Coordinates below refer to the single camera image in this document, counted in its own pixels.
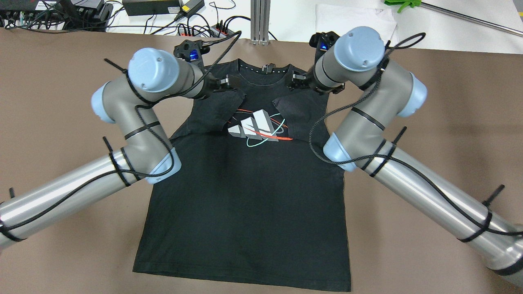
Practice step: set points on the green plastic clamp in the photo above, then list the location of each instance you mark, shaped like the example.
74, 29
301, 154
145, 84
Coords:
403, 4

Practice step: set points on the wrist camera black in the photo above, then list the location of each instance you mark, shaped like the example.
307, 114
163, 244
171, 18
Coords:
192, 51
323, 40

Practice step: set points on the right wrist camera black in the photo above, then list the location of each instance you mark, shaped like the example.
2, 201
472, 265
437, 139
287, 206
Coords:
323, 40

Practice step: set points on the steel rod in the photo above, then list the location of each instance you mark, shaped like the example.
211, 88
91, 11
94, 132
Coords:
472, 19

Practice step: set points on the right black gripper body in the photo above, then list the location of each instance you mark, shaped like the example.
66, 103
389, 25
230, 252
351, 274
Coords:
308, 79

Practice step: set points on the white paper sheet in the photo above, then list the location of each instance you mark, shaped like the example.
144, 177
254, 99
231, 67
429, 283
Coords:
341, 19

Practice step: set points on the black electronics box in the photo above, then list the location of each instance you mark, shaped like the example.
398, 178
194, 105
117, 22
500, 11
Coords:
89, 8

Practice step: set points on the black graphic t-shirt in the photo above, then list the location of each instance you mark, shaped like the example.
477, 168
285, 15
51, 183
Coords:
251, 202

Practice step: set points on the red black power strip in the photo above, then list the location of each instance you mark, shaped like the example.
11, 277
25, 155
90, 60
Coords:
202, 31

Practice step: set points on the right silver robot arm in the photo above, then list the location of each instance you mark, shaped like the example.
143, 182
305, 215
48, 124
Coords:
351, 137

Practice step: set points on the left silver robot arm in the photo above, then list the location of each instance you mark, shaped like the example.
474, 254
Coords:
99, 131

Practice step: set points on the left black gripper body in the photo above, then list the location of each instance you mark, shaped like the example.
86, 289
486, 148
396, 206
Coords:
211, 85

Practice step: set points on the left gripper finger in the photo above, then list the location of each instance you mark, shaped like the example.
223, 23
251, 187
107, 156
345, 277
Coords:
230, 82

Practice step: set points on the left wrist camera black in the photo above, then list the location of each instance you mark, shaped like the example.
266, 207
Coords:
192, 51

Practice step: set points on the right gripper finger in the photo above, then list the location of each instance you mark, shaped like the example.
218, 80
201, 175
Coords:
295, 80

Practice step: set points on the aluminium frame post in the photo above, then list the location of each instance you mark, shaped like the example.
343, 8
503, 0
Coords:
259, 21

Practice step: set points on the black power adapter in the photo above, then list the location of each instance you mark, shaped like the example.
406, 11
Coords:
151, 7

